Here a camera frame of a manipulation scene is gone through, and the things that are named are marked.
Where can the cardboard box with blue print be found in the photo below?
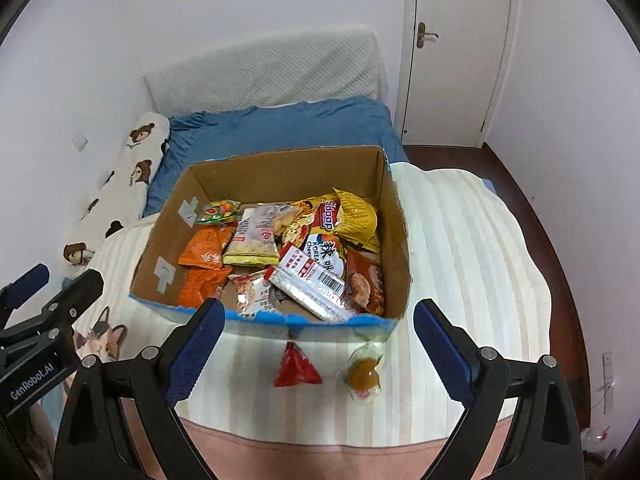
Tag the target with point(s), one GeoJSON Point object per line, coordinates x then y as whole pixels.
{"type": "Point", "coordinates": [280, 180]}

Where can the bear print bolster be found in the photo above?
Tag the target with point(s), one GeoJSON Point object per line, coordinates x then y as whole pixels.
{"type": "Point", "coordinates": [130, 170]}

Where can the clear braised egg packet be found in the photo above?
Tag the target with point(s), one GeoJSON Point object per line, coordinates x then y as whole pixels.
{"type": "Point", "coordinates": [364, 375]}

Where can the striped cat print blanket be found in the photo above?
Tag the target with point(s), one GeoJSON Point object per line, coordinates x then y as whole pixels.
{"type": "Point", "coordinates": [450, 240]}

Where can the white blue noodle packet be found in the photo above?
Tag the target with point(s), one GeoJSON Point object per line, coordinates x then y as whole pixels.
{"type": "Point", "coordinates": [327, 255]}

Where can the white red label packet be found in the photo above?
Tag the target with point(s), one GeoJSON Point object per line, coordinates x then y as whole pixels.
{"type": "Point", "coordinates": [310, 277]}

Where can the green candy packet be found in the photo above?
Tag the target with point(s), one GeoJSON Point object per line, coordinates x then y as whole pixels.
{"type": "Point", "coordinates": [217, 212]}

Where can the white door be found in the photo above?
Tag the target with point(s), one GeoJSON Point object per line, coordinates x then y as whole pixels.
{"type": "Point", "coordinates": [460, 85]}

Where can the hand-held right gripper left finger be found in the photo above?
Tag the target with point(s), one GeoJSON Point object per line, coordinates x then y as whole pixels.
{"type": "Point", "coordinates": [195, 350]}

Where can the red triangular snack packet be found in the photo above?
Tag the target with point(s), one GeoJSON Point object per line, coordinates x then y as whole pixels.
{"type": "Point", "coordinates": [295, 370]}

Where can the blue bed sheet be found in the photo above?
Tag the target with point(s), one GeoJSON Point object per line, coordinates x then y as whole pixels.
{"type": "Point", "coordinates": [280, 127]}

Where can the white packet with red print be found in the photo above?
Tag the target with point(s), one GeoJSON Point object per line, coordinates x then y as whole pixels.
{"type": "Point", "coordinates": [250, 292]}

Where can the white wall socket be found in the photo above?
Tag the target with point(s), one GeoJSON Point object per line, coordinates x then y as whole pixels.
{"type": "Point", "coordinates": [80, 141]}
{"type": "Point", "coordinates": [608, 360]}

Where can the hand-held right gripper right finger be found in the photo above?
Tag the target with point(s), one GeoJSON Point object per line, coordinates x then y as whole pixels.
{"type": "Point", "coordinates": [445, 350]}

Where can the large yellow clear packet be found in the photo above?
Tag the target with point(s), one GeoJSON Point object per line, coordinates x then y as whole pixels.
{"type": "Point", "coordinates": [250, 242]}

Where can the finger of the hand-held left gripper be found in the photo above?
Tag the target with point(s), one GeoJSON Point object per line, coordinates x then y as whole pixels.
{"type": "Point", "coordinates": [80, 292]}
{"type": "Point", "coordinates": [27, 280]}

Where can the yellow snack packet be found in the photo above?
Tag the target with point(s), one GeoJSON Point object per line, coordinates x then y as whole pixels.
{"type": "Point", "coordinates": [357, 217]}

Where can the small orange snack packet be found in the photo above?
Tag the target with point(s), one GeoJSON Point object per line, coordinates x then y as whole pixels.
{"type": "Point", "coordinates": [200, 285]}

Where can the brown snack packet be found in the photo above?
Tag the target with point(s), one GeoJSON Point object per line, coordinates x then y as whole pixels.
{"type": "Point", "coordinates": [367, 282]}

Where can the yellow noodle packet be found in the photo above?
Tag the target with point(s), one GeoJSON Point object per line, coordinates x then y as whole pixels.
{"type": "Point", "coordinates": [310, 217]}

